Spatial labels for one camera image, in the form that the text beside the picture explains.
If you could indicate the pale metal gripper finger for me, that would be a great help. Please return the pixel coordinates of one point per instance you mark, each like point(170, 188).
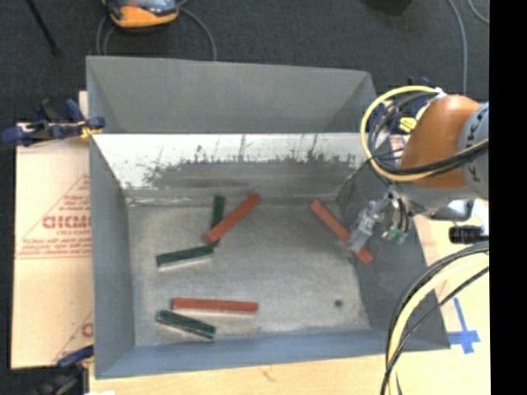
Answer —
point(361, 222)
point(370, 229)

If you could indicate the red-brown flat block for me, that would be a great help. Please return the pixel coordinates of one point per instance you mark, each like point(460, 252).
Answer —
point(233, 218)
point(329, 219)
point(214, 305)

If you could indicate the grey metal bin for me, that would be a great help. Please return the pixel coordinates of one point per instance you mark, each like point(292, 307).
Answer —
point(288, 270)

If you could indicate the dark green flat block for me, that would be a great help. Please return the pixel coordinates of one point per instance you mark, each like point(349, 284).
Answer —
point(184, 256)
point(185, 323)
point(217, 211)

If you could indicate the brown cardboard board red print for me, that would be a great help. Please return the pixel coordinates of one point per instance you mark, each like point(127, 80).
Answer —
point(49, 286)

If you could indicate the black cylinder on white bracket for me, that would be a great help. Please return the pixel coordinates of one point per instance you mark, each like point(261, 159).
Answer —
point(464, 234)

